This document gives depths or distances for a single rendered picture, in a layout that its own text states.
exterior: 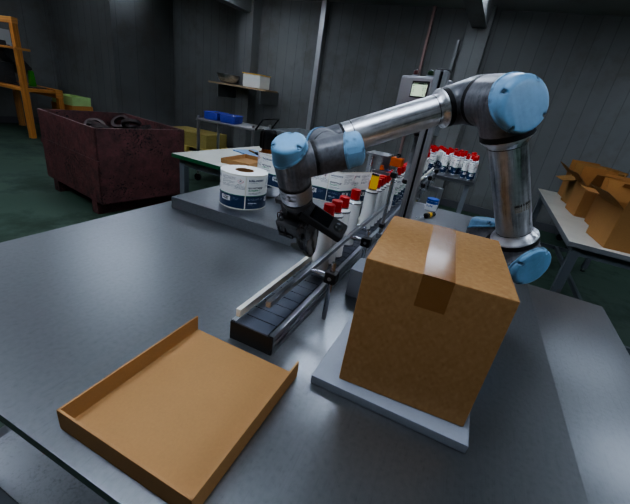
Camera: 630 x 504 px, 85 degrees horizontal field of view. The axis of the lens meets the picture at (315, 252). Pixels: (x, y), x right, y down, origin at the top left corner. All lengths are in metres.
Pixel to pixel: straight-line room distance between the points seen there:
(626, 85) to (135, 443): 6.30
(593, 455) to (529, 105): 0.68
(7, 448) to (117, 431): 0.91
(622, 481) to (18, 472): 1.49
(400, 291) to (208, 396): 0.39
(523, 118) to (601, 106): 5.43
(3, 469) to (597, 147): 6.44
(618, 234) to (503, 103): 1.97
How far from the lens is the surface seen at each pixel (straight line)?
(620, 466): 0.92
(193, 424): 0.67
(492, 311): 0.61
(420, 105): 0.94
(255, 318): 0.81
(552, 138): 6.23
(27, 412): 0.76
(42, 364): 0.84
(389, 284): 0.60
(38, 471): 1.47
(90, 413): 0.72
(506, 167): 0.94
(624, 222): 2.72
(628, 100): 6.36
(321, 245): 1.00
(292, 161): 0.71
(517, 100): 0.87
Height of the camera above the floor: 1.35
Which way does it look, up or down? 24 degrees down
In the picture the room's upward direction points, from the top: 9 degrees clockwise
